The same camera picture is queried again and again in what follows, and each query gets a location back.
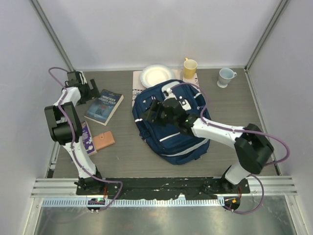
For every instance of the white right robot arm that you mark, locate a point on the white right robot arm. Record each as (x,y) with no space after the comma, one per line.
(252,147)

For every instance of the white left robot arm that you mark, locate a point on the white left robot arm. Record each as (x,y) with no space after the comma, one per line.
(65,128)

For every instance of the brown leather wallet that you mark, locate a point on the brown leather wallet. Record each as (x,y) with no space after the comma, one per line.
(103,140)

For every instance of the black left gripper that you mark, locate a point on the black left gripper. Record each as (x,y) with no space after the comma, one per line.
(93,94)

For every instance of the patterned cloth placemat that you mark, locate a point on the patterned cloth placemat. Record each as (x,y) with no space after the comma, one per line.
(138,87)

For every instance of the purple paperback book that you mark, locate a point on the purple paperback book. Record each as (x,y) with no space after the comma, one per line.
(87,139)

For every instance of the blue student backpack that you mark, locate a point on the blue student backpack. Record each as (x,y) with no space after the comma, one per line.
(166,141)

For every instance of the white paper plate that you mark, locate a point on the white paper plate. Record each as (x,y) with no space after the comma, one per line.
(155,74)

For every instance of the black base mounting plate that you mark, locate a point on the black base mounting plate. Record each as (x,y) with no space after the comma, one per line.
(166,188)

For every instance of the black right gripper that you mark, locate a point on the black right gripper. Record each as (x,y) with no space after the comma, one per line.
(156,106)

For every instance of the yellow mug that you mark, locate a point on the yellow mug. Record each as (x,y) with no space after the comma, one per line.
(189,68)

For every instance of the slotted cable duct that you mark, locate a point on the slotted cable duct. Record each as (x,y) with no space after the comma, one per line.
(180,202)

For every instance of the light blue mug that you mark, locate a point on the light blue mug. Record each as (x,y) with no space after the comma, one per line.
(225,76)

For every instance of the Nineteen Eighty-Four book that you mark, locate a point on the Nineteen Eighty-Four book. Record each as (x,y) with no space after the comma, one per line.
(103,108)

